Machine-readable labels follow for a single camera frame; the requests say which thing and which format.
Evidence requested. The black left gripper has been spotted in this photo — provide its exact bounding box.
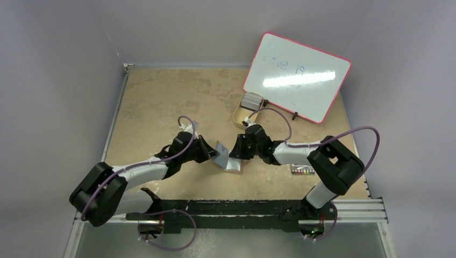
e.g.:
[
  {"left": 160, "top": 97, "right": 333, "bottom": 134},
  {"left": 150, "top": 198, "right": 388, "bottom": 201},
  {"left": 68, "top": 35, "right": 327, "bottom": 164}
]
[{"left": 180, "top": 135, "right": 219, "bottom": 164}]

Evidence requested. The pink leather card holder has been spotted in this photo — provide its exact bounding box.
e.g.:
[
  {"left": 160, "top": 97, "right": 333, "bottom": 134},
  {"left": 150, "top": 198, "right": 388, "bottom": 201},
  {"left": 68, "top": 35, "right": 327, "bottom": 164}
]
[{"left": 214, "top": 141, "right": 245, "bottom": 175}]

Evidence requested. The stack of credit cards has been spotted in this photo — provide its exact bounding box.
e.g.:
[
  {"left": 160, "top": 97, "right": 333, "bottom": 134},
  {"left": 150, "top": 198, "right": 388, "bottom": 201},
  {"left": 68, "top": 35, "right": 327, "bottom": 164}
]
[{"left": 240, "top": 92, "right": 263, "bottom": 111}]

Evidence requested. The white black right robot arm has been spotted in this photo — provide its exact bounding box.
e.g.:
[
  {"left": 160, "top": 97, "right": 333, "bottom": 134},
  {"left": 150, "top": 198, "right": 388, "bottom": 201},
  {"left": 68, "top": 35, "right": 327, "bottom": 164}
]
[{"left": 229, "top": 124, "right": 366, "bottom": 219}]

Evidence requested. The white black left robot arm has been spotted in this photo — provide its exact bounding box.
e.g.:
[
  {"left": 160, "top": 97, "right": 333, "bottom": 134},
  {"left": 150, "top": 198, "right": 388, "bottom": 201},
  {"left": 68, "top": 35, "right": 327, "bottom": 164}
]
[{"left": 69, "top": 131, "right": 220, "bottom": 227}]

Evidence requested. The beige oval tray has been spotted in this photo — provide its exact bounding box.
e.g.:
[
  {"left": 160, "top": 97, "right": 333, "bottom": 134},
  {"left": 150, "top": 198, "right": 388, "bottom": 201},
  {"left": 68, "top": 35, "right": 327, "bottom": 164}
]
[{"left": 232, "top": 101, "right": 263, "bottom": 129}]

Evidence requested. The marker pen pack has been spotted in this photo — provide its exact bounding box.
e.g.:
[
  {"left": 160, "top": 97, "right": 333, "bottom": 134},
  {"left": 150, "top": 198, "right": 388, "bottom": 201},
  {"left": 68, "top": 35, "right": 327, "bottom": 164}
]
[{"left": 290, "top": 164, "right": 316, "bottom": 175}]

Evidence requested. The pink framed whiteboard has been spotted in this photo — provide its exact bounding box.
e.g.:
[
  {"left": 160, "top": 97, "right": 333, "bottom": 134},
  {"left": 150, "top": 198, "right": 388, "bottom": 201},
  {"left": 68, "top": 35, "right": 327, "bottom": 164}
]
[{"left": 243, "top": 33, "right": 352, "bottom": 124}]

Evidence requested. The aluminium table frame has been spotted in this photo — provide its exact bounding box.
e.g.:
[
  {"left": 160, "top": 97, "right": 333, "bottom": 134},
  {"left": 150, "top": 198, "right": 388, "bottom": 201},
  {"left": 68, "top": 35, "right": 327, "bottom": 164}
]
[{"left": 64, "top": 63, "right": 396, "bottom": 258}]

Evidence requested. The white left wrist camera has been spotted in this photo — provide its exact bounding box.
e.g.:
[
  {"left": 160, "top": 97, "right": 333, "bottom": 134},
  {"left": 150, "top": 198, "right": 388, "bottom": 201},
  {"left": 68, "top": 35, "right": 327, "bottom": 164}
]
[{"left": 180, "top": 121, "right": 199, "bottom": 139}]

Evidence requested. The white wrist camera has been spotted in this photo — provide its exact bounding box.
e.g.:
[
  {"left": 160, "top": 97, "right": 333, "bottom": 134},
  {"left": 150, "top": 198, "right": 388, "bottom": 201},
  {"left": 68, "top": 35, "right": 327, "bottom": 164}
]
[
  {"left": 180, "top": 121, "right": 199, "bottom": 139},
  {"left": 241, "top": 118, "right": 255, "bottom": 128}
]

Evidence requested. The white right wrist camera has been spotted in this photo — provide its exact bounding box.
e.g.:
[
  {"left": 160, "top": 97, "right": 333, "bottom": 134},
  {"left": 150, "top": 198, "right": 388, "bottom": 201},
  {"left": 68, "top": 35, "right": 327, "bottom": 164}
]
[{"left": 241, "top": 118, "right": 255, "bottom": 128}]

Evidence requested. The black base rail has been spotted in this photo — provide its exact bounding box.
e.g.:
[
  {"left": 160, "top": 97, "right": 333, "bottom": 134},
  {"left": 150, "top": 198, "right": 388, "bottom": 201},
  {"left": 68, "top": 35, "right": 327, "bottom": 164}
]
[{"left": 126, "top": 199, "right": 337, "bottom": 234}]

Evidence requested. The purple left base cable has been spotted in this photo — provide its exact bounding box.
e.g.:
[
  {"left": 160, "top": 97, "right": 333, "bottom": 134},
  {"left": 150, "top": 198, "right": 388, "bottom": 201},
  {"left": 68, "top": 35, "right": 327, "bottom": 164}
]
[{"left": 137, "top": 209, "right": 199, "bottom": 252}]

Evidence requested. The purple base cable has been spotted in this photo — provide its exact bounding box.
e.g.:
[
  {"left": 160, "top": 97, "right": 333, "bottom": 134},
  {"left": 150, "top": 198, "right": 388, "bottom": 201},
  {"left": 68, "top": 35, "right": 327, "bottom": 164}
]
[
  {"left": 303, "top": 203, "right": 339, "bottom": 243},
  {"left": 137, "top": 209, "right": 199, "bottom": 252}
]

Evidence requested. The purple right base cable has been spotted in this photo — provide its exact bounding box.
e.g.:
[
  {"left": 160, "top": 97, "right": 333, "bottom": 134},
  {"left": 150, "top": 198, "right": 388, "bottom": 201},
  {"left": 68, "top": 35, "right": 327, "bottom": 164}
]
[{"left": 303, "top": 203, "right": 339, "bottom": 243}]

